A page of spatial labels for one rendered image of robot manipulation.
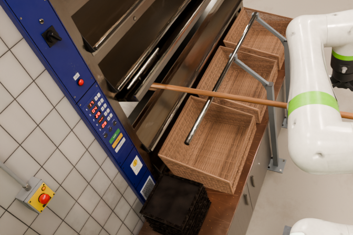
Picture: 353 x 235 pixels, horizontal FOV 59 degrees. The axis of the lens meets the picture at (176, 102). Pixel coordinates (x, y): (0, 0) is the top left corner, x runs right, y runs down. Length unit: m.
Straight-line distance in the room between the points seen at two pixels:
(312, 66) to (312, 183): 1.98
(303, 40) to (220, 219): 1.34
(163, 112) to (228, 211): 0.74
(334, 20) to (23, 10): 1.01
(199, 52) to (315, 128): 1.79
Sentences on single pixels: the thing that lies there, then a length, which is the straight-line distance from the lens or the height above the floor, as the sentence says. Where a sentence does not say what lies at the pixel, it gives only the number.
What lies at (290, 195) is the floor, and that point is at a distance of 2.73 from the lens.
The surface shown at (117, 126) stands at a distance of 1.67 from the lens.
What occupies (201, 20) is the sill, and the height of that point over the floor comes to 1.18.
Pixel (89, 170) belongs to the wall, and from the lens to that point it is 1.64.
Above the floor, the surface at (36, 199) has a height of 1.48.
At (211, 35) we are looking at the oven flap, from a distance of 2.60.
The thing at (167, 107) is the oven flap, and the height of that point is 0.99.
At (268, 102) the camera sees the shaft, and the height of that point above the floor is 1.20.
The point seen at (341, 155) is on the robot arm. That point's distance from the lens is 0.73.
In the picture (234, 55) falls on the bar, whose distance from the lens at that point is 2.06.
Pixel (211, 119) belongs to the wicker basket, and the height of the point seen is 0.62.
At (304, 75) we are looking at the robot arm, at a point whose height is 1.84.
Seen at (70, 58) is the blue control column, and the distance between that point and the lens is 1.39.
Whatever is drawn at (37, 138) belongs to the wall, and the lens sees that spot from 1.38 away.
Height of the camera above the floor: 2.42
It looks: 43 degrees down
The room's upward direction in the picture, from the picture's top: 21 degrees counter-clockwise
